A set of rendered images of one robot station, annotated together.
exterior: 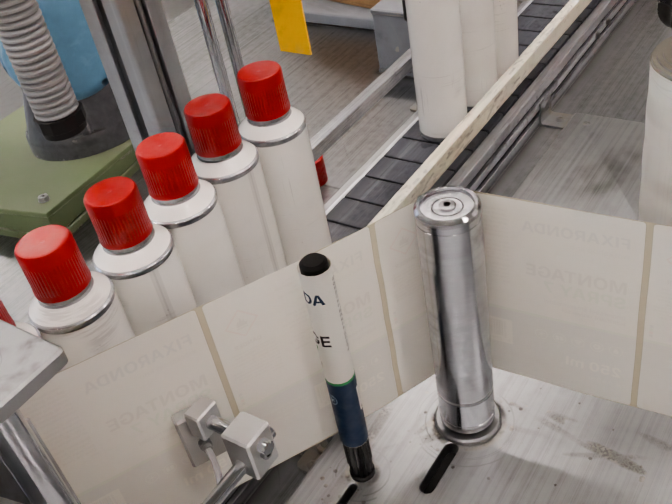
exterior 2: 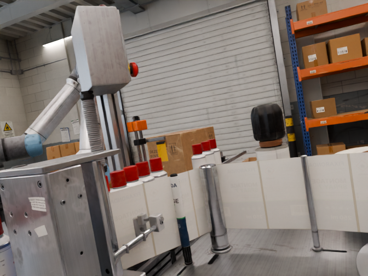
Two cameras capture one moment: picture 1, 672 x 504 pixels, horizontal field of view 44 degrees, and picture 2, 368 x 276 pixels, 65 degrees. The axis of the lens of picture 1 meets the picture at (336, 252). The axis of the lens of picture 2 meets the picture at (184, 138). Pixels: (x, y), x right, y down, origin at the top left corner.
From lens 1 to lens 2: 0.31 m
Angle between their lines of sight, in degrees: 37
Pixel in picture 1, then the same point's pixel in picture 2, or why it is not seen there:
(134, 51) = (119, 161)
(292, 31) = (162, 155)
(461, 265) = (212, 180)
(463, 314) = (214, 197)
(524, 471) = (240, 256)
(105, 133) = not seen: hidden behind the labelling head
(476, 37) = not seen: hidden behind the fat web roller
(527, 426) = (239, 247)
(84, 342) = not seen: hidden behind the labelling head
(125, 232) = (120, 181)
